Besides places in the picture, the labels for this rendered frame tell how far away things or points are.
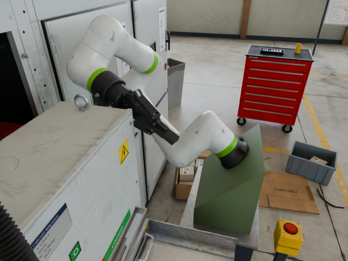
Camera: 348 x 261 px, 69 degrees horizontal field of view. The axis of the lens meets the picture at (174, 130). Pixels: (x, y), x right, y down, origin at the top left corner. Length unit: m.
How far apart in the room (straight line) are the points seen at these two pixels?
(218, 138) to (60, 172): 0.70
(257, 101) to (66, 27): 2.59
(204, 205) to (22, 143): 0.74
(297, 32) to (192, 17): 3.10
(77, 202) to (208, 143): 0.67
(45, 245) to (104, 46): 0.55
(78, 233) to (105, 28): 0.55
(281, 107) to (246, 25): 5.32
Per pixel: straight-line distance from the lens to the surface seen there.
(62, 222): 0.51
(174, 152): 1.08
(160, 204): 2.29
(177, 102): 3.81
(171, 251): 1.01
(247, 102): 3.24
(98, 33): 0.81
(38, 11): 0.93
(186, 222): 1.21
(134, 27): 1.55
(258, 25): 8.42
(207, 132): 1.04
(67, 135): 0.62
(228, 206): 1.10
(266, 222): 2.29
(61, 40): 0.97
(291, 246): 1.10
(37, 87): 0.91
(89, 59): 0.82
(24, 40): 0.88
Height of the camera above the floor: 1.70
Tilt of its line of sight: 32 degrees down
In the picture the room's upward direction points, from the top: straight up
